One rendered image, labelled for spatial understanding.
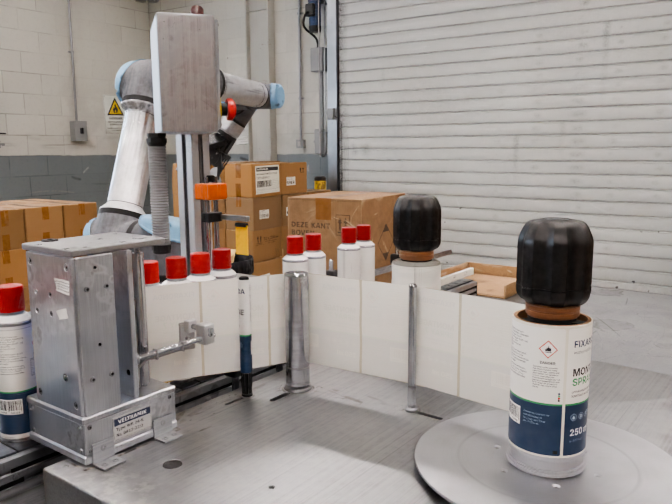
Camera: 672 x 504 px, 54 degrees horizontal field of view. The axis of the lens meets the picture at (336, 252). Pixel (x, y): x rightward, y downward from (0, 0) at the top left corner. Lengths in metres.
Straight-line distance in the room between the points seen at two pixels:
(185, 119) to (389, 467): 0.64
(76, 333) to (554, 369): 0.54
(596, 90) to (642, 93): 0.32
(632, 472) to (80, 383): 0.65
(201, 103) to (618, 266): 4.52
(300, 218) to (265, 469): 1.15
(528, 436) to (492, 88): 4.92
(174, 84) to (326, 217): 0.82
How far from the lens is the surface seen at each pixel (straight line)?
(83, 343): 0.83
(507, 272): 2.24
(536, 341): 0.76
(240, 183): 5.01
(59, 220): 4.74
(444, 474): 0.80
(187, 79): 1.14
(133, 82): 1.76
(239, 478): 0.82
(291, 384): 1.05
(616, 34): 5.39
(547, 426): 0.79
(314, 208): 1.85
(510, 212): 5.54
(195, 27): 1.15
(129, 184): 1.68
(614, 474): 0.84
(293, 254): 1.30
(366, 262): 1.48
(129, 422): 0.90
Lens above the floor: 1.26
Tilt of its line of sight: 9 degrees down
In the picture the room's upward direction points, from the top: straight up
